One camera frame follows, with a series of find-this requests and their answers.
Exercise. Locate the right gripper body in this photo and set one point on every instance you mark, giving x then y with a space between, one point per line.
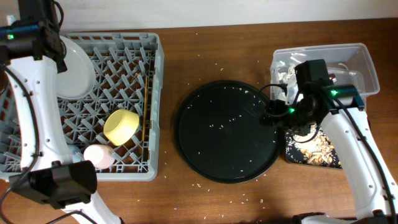
279 111

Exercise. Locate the white tissue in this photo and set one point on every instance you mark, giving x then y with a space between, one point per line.
287 76

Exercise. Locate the grey round plate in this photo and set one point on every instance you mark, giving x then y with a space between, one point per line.
79 79

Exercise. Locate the yellow bowl with shells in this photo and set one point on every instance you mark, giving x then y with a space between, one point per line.
121 126

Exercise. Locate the light blue cup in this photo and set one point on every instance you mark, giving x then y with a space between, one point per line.
77 156

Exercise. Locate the pink cup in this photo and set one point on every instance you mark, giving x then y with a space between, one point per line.
100 155

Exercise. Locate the gold brown snack wrapper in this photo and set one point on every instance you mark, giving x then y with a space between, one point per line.
332 77

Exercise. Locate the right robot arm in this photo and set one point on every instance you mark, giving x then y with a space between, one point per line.
338 111

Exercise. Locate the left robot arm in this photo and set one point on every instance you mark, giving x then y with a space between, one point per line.
41 65

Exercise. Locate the grey dishwasher rack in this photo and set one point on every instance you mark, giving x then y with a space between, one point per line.
121 62

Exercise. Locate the black rectangular tray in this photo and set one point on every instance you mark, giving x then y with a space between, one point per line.
311 149

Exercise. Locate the rice and nut shells pile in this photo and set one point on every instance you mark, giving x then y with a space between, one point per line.
314 149

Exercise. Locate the round black tray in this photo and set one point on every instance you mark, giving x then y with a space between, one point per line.
220 133

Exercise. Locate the clear plastic bin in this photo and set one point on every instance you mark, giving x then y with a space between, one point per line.
351 63

